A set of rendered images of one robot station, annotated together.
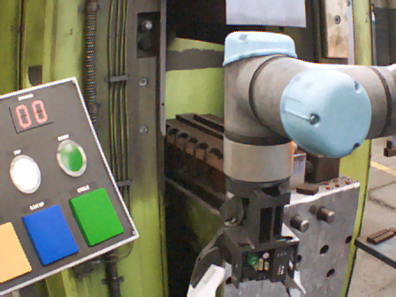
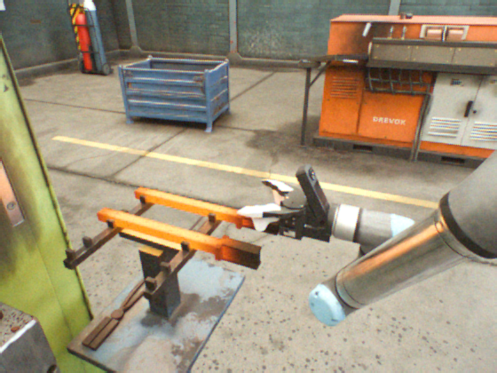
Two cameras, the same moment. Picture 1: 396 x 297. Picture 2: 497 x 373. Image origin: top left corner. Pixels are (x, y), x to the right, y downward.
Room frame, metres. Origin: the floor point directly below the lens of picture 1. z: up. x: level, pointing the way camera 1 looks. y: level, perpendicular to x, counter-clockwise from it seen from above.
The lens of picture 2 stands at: (0.52, -0.41, 1.48)
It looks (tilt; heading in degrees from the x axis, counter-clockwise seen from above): 29 degrees down; 320
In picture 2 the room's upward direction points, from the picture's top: straight up
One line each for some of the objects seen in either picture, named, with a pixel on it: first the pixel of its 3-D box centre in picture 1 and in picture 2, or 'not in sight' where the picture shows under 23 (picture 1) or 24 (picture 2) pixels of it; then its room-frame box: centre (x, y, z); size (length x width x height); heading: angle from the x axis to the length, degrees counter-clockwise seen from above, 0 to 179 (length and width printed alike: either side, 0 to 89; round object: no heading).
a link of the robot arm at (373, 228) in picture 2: not in sight; (383, 232); (0.77, -0.99, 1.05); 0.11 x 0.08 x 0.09; 27
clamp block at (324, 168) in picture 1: (314, 160); not in sight; (1.22, -0.27, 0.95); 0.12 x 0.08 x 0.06; 28
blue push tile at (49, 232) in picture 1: (49, 235); not in sight; (0.67, 0.21, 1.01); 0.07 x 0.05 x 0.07; 143
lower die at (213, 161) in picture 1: (217, 150); not in sight; (1.27, -0.04, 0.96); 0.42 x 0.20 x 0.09; 28
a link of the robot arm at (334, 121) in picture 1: (326, 104); not in sight; (0.48, -0.12, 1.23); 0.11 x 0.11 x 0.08; 22
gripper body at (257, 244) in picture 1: (257, 229); not in sight; (0.56, -0.07, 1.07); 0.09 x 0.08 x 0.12; 14
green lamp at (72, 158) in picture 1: (71, 158); not in sight; (0.78, 0.19, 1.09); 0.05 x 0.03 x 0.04; 118
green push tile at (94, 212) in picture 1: (95, 217); not in sight; (0.75, 0.15, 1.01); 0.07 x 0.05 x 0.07; 143
